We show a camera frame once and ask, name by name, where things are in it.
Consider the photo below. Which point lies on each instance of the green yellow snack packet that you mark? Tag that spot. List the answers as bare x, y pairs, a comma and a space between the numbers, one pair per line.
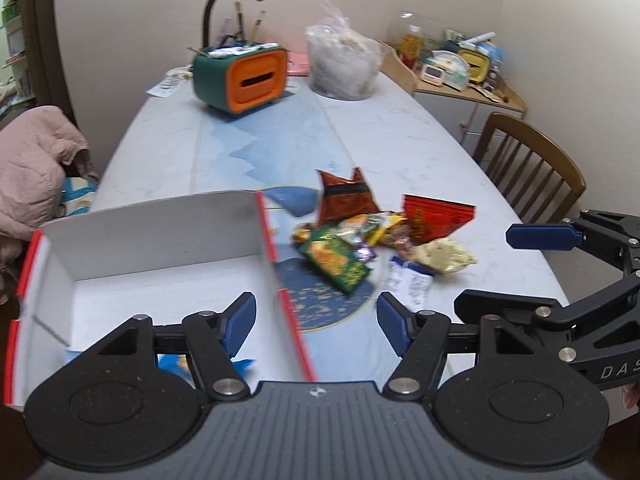
355, 227

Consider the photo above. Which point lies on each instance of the brown orange snack bag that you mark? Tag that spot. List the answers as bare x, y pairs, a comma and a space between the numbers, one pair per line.
345, 200

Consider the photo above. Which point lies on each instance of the clear plastic jar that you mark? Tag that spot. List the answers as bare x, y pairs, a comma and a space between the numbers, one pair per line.
412, 40

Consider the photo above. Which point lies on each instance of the wooden chair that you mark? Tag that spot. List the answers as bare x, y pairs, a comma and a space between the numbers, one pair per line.
530, 160

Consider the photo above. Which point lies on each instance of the purple candy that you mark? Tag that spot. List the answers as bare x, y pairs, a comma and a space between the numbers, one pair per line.
365, 252

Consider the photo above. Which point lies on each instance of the patterned seat cushion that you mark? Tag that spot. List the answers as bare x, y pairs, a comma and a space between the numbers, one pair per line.
77, 197

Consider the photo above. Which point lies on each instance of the person's right hand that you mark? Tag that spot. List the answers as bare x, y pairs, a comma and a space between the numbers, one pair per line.
631, 396

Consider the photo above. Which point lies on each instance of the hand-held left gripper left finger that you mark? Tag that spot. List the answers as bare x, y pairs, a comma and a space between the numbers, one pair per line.
241, 322

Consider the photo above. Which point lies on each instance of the white blue snack packet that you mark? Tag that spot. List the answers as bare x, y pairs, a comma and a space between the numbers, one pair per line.
410, 280

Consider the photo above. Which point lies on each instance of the clear plastic bag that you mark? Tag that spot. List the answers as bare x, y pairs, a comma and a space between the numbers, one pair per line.
342, 60

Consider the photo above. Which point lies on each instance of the wooden side cabinet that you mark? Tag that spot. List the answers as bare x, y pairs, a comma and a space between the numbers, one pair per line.
470, 110

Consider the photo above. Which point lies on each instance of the dark red candy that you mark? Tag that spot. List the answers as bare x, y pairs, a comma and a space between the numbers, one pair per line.
402, 239

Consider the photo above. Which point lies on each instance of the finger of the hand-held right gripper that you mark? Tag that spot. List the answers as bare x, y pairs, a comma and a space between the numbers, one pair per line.
542, 237
500, 305

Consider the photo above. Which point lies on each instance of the gold brown candy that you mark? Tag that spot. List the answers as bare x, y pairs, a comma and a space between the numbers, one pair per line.
301, 235

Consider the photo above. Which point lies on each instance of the red snack packet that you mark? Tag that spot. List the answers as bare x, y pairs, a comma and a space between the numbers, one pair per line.
440, 220

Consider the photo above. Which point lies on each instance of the white paper sheets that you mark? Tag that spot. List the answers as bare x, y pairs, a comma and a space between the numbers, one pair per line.
167, 85

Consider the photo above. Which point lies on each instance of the purple pen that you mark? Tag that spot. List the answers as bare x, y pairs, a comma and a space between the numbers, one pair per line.
225, 30

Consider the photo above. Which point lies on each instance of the bookshelf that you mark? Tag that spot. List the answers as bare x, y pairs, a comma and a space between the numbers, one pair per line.
15, 35

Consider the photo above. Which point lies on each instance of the green orange desk organizer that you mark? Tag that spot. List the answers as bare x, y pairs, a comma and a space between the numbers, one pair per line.
255, 80

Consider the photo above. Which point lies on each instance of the yellow tissue box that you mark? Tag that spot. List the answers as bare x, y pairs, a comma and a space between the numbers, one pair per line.
472, 65

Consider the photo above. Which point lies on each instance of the white cardboard box red edges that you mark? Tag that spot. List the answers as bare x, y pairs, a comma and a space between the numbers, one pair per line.
150, 260

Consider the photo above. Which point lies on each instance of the pink book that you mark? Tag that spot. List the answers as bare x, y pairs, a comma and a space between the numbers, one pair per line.
298, 64

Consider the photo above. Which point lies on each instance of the white digital timer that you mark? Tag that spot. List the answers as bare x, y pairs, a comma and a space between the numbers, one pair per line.
432, 72

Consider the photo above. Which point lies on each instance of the pink padded jacket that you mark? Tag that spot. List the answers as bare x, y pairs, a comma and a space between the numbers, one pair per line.
35, 170

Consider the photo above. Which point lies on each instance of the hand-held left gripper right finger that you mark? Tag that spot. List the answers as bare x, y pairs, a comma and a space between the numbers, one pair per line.
392, 322

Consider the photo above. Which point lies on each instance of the white tube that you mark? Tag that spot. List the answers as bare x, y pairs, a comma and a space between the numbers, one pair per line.
480, 38

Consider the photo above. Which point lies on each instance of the pale yellow snack packet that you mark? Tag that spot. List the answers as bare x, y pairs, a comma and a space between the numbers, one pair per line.
445, 255

